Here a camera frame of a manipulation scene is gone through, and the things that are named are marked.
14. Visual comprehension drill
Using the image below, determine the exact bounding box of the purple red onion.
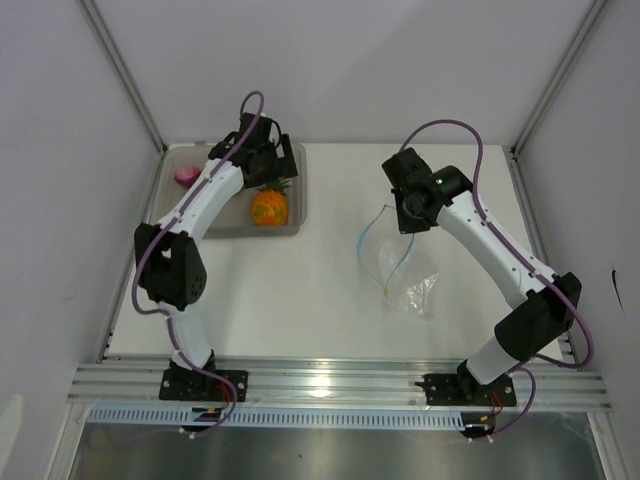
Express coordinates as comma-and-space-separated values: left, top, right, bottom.
174, 165, 202, 188

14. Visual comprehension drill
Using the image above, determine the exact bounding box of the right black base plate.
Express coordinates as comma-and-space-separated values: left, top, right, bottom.
414, 373, 517, 407

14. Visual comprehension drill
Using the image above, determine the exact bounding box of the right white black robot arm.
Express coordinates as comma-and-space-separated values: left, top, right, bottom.
382, 148, 582, 404

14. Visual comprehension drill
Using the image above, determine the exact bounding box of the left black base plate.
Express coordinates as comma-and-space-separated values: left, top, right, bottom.
159, 368, 249, 402

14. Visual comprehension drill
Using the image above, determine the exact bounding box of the clear zip top bag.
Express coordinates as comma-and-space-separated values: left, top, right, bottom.
356, 204, 440, 322

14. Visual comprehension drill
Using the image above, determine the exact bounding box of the left aluminium frame post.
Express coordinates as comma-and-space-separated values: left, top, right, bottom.
76, 0, 167, 153

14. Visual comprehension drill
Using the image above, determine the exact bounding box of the right aluminium frame post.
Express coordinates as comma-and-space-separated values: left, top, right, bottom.
510, 0, 613, 159

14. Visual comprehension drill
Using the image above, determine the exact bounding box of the orange toy pineapple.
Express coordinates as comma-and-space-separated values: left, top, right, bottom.
249, 180, 290, 226

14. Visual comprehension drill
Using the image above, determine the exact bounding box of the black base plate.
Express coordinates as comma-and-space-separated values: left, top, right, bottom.
414, 373, 517, 407
159, 368, 249, 402

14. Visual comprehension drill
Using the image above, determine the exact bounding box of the aluminium frame post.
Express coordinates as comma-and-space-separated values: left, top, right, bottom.
76, 0, 167, 153
510, 0, 613, 159

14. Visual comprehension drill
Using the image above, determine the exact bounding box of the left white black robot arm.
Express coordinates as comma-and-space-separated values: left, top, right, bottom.
132, 113, 298, 400

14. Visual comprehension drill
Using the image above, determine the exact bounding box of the clear grey plastic bin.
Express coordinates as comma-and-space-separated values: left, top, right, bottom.
149, 143, 307, 239

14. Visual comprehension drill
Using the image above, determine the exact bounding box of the slotted white cable duct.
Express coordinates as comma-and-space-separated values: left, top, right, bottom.
87, 404, 465, 431

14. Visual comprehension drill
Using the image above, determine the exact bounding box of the aluminium mounting rail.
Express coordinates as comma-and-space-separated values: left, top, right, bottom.
67, 357, 612, 412

